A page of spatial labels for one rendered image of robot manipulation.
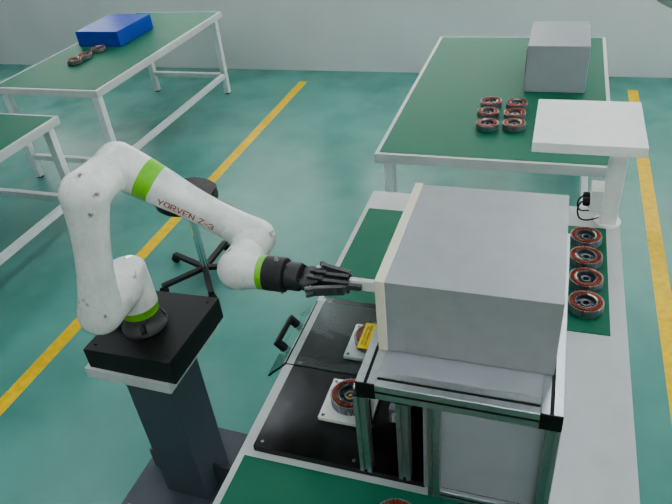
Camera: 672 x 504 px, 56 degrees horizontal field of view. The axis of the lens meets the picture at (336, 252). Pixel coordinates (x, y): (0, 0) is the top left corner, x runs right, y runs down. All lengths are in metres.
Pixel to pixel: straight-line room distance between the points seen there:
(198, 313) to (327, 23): 4.66
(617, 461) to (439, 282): 0.72
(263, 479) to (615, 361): 1.07
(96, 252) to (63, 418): 1.56
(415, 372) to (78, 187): 0.92
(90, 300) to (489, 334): 1.08
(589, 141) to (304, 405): 1.23
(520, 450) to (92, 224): 1.16
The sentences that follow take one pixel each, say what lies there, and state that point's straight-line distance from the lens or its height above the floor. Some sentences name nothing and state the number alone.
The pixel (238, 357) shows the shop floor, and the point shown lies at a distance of 3.18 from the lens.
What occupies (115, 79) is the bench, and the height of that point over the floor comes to 0.75.
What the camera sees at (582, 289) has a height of 0.77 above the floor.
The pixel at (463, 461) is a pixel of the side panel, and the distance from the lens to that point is 1.57.
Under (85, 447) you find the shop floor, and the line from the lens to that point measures 3.06.
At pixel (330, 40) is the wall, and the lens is 6.49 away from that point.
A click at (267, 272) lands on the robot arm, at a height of 1.21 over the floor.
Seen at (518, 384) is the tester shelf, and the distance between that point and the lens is 1.44.
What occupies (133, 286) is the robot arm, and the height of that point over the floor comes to 1.04.
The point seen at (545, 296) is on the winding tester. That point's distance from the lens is 1.34.
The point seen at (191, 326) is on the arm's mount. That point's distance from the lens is 2.10.
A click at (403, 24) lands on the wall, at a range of 6.25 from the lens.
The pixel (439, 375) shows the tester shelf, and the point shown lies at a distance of 1.44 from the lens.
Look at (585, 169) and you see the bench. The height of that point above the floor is 0.73.
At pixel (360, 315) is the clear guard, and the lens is 1.67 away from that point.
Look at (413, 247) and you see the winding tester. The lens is 1.46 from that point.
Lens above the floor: 2.16
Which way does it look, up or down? 35 degrees down
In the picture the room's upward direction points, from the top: 6 degrees counter-clockwise
